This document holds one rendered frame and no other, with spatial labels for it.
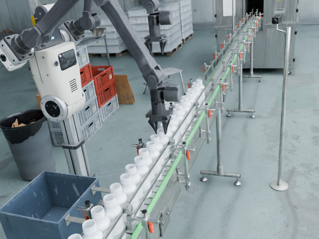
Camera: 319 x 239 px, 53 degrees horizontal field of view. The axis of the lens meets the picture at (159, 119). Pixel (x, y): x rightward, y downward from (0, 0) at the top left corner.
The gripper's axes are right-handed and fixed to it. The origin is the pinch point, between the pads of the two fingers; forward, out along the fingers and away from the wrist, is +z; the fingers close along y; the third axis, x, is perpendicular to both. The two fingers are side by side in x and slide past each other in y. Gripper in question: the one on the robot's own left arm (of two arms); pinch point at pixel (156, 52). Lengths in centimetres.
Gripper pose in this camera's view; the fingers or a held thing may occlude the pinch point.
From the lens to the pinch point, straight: 176.1
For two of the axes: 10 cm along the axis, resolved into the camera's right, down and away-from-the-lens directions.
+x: -3.4, 4.1, -8.5
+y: -9.3, -0.5, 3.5
